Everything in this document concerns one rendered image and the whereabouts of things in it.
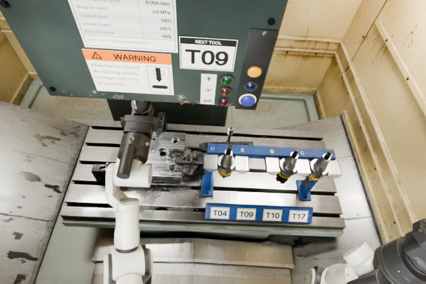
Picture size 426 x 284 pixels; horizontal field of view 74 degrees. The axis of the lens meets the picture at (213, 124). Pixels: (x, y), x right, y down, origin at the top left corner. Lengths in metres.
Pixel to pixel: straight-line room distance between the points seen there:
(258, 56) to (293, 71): 1.49
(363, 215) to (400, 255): 0.83
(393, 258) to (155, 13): 0.64
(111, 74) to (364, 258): 0.67
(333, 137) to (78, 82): 1.40
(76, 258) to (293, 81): 1.65
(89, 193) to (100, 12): 0.99
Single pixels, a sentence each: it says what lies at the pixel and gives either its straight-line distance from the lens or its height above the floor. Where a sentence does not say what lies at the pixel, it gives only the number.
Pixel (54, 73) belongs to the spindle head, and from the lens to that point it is 0.63.
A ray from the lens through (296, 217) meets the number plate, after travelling 1.30.
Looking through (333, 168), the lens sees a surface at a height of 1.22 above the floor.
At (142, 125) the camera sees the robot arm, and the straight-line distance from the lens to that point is 0.93.
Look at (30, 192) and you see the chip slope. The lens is 1.73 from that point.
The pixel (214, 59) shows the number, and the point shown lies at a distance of 0.52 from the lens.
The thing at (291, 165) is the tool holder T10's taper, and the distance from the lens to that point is 1.01.
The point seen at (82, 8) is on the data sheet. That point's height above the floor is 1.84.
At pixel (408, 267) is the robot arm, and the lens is 0.72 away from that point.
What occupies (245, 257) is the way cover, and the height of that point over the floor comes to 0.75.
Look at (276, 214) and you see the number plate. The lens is 1.27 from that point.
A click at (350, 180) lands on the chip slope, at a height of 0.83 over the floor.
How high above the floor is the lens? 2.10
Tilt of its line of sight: 53 degrees down
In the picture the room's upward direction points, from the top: 6 degrees clockwise
